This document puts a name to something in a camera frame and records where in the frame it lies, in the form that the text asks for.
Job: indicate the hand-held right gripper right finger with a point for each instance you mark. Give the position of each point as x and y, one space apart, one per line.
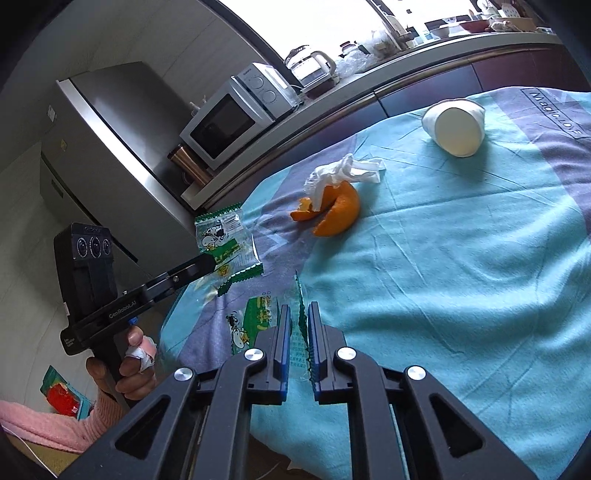
316 350

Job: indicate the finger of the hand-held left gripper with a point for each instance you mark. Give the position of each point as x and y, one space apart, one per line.
184 274

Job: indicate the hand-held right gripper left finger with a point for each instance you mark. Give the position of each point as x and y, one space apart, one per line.
284 350

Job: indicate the green snack wrapper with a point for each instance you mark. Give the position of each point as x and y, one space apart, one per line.
249 323
221 230

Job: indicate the orange peel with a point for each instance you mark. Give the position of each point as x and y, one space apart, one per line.
341 212

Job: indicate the white tissue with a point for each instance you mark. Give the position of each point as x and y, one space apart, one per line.
323 177

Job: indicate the paper cup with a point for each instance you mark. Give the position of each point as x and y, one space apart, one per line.
457 129

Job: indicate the person's left forearm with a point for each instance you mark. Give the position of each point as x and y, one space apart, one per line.
46 424

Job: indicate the person's left hand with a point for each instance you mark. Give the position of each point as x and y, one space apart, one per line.
138 369

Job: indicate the copper travel mug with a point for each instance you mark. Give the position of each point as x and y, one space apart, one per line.
189 166

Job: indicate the red packet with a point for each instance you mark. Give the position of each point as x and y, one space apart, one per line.
62 394

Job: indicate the teal printed tablecloth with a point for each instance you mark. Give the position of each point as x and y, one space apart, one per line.
438 277

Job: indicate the silver refrigerator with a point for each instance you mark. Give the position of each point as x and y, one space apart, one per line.
124 138

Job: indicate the white microwave oven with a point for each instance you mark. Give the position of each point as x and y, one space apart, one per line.
221 120

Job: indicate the glass electric kettle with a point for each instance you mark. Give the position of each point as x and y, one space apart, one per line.
309 69

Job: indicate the clear plastic bag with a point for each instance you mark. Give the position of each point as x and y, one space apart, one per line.
353 62

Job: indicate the dark framed window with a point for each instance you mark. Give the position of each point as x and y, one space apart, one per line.
300 23

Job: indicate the small white bowl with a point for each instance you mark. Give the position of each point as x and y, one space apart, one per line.
441 30

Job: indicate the red bowl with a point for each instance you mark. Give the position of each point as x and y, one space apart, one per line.
475 25

